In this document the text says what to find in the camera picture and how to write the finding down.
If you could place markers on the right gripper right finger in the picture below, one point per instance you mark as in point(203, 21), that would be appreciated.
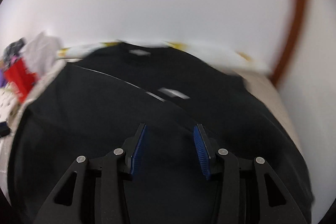
point(252, 192)

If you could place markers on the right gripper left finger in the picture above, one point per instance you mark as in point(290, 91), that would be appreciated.
point(92, 190)

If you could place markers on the black sweatshirt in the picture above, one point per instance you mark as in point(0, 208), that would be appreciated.
point(93, 105)

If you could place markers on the polka dot white fabric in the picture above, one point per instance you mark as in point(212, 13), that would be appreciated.
point(9, 104)

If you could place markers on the red paper bag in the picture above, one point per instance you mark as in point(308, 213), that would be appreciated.
point(23, 80)

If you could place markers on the plaid cloth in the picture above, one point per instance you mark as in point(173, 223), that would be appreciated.
point(13, 50)

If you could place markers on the white plastic bag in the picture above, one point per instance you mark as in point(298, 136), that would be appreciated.
point(40, 53)

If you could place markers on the striped mattress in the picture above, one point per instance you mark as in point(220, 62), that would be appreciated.
point(257, 84)

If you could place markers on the white duck-print sheet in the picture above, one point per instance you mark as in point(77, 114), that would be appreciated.
point(216, 56)

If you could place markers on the brown wooden door frame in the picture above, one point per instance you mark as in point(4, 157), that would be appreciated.
point(291, 42)

